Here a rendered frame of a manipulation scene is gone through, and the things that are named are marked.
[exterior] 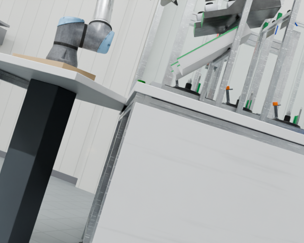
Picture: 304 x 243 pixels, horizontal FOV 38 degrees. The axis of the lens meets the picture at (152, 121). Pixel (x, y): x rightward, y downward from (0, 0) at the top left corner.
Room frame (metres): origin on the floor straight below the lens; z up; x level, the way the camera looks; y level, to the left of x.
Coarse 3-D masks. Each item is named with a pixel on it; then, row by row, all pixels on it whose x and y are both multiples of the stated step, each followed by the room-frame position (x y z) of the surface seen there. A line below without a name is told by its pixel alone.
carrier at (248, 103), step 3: (252, 93) 2.04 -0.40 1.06; (237, 99) 2.09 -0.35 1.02; (249, 99) 2.04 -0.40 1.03; (228, 102) 2.08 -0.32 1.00; (237, 102) 2.08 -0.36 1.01; (249, 102) 2.04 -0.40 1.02; (228, 105) 1.97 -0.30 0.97; (231, 105) 2.04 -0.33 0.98; (234, 105) 2.03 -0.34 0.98; (237, 105) 2.03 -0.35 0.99; (246, 105) 2.10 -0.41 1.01; (249, 105) 2.08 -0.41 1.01; (243, 108) 2.02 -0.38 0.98; (246, 108) 2.03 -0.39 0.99; (249, 111) 2.04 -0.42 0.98
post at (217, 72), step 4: (220, 64) 2.26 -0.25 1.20; (216, 68) 2.26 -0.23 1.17; (220, 68) 2.26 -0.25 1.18; (216, 72) 2.26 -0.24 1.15; (220, 72) 2.26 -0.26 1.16; (212, 76) 2.28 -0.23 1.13; (216, 76) 2.26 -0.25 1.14; (212, 80) 2.26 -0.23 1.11; (216, 80) 2.26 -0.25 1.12; (212, 84) 2.26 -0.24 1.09; (216, 84) 2.26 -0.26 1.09; (212, 88) 2.26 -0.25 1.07; (208, 92) 2.26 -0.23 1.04; (212, 92) 2.26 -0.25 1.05; (208, 96) 2.26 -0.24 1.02; (212, 96) 2.26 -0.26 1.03
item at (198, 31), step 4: (260, 20) 1.74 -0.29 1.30; (196, 24) 1.73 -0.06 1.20; (200, 24) 1.73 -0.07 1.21; (248, 24) 1.77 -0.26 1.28; (252, 24) 1.78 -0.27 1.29; (256, 24) 1.79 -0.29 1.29; (260, 24) 1.80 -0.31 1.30; (196, 28) 1.74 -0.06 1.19; (200, 28) 1.74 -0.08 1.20; (204, 28) 1.75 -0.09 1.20; (208, 28) 1.76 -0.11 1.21; (212, 28) 1.77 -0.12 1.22; (216, 28) 1.77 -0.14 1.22; (220, 28) 1.78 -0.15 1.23; (224, 28) 1.79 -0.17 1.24; (196, 32) 1.79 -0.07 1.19; (200, 32) 1.80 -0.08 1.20; (204, 32) 1.81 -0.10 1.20; (208, 32) 1.82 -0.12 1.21; (212, 32) 1.82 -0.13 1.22; (216, 32) 1.83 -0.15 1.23; (220, 32) 1.84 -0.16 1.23; (196, 36) 1.85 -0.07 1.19
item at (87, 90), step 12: (0, 60) 1.65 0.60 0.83; (12, 60) 1.63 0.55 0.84; (24, 60) 1.61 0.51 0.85; (12, 72) 2.05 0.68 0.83; (24, 72) 1.85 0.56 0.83; (36, 72) 1.68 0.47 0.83; (48, 72) 1.56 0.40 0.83; (60, 72) 1.54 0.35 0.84; (72, 72) 1.52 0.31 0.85; (60, 84) 1.89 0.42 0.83; (72, 84) 1.72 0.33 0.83; (84, 84) 1.58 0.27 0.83; (96, 84) 1.65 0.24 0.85; (84, 96) 2.16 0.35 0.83; (96, 96) 1.95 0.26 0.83; (108, 96) 1.76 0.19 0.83; (120, 96) 1.84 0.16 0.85; (120, 108) 2.24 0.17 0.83
